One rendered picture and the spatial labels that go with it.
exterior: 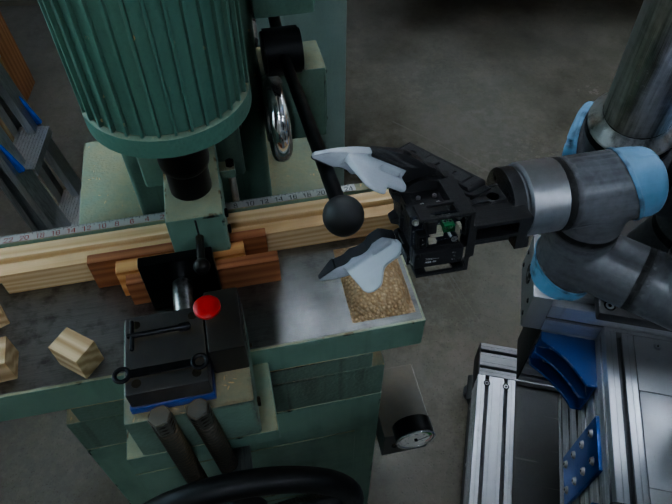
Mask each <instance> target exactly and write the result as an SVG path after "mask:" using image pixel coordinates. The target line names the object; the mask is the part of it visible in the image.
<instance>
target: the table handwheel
mask: <svg viewBox="0 0 672 504"><path fill-rule="evenodd" d="M233 451H234V453H235V454H236V456H237V458H238V466H237V468H236V469H235V470H234V471H233V472H230V473H225V474H220V475H216V476H212V477H208V478H205V479H201V480H198V481H194V482H191V483H188V484H185V485H182V486H180V487H177V488H174V489H172V490H169V491H167V492H165V493H162V494H160V495H158V496H156V497H154V498H152V499H150V500H148V501H147V502H145V503H143V504H268V502H267V501H266V500H265V499H264V498H262V497H261V496H268V495H278V494H319V495H325V496H324V497H321V498H317V499H313V500H309V501H306V502H301V503H296V504H364V495H363V491H362V489H361V487H360V485H359V484H358V483H357V482H356V481H355V480H354V479H353V478H352V477H350V476H348V475H346V474H344V473H342V472H339V471H336V470H333V469H328V468H323V467H315V466H272V467H261V468H253V464H252V456H251V448H250V445H248V446H243V447H238V448H233Z"/></svg>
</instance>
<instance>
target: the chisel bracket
mask: <svg viewBox="0 0 672 504"><path fill-rule="evenodd" d="M208 149H209V158H210V161H209V164H208V168H209V172H210V177H211V181H212V187H211V189H210V191H209V192H208V193H207V194H206V195H205V196H204V197H202V198H200V199H197V200H193V201H183V200H179V199H177V198H175V197H174V196H173V195H172V193H171V191H170V188H169V185H168V181H167V178H166V174H164V173H163V190H164V209H165V223H166V227H167V230H168V233H169V236H170V239H171V242H172V245H173V248H174V251H175V252H181V251H187V250H193V249H196V239H195V237H196V235H203V236H204V247H205V248H206V247H211V248H212V250H213V252H217V251H223V250H229V249H230V247H231V243H230V236H229V233H231V232H232V230H231V224H228V221H227V217H229V215H228V209H227V208H226V206H225V199H224V192H223V184H222V179H221V177H220V172H219V165H218V163H219V162H218V157H217V152H216V147H215V145H213V146H211V147H209V148H208Z"/></svg>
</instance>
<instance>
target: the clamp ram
mask: <svg viewBox="0 0 672 504"><path fill-rule="evenodd" d="M205 259H207V260H208V261H209V262H210V270H209V272H208V273H206V274H204V275H200V274H197V273H196V272H195V271H194V269H193V264H194V262H195V260H197V253H196V249H193V250H187V251H181V252H174V253H168V254H162V255H155V256H149V257H143V258H138V259H137V267H138V270H139V272H140V275H141V277H142V280H143V282H144V284H145V287H146V289H147V292H148V294H149V297H150V299H151V301H152V304H153V306H154V308H160V307H166V306H172V305H173V309H174V311H175V310H181V309H187V308H192V307H193V304H194V302H195V301H196V300H197V299H198V298H199V297H201V296H203V293H204V292H210V291H216V290H221V289H222V287H221V283H220V279H219V275H218V271H217V267H216V262H215V258H214V254H213V250H212V248H211V247H206V248H205Z"/></svg>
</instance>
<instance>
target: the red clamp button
mask: <svg viewBox="0 0 672 504"><path fill-rule="evenodd" d="M220 310H221V303H220V301H219V299H218V298H217V297H215V296H212V295H204V296H201V297H199V298H198V299H197V300H196V301H195V302H194V304H193V312H194V314H195V316H196V317H198V318H199V319H202V320H209V319H212V318H214V317H216V316H217V315H218V314H219V312H220Z"/></svg>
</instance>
